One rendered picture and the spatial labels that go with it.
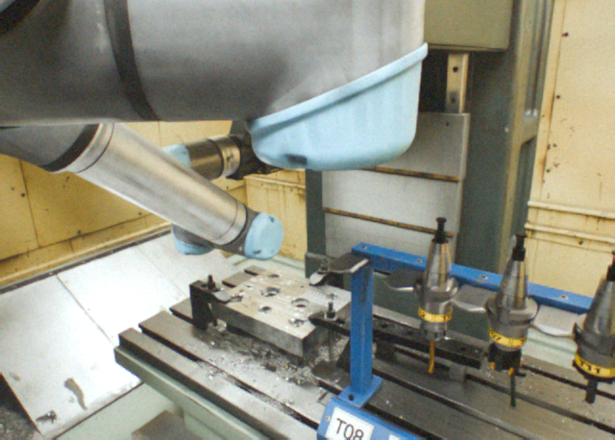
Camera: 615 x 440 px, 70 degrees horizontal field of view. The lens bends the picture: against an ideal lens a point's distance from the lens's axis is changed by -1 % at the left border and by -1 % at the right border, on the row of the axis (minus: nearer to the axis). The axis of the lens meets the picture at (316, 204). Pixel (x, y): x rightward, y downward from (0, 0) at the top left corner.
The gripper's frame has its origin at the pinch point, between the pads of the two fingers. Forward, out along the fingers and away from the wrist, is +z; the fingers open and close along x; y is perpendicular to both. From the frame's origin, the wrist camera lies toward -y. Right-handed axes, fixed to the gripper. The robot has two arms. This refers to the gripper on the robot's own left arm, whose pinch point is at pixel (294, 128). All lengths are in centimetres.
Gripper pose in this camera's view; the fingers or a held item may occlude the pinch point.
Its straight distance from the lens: 98.3
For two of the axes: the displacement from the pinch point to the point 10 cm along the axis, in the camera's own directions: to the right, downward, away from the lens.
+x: 8.0, 1.6, -5.7
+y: 0.3, 9.5, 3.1
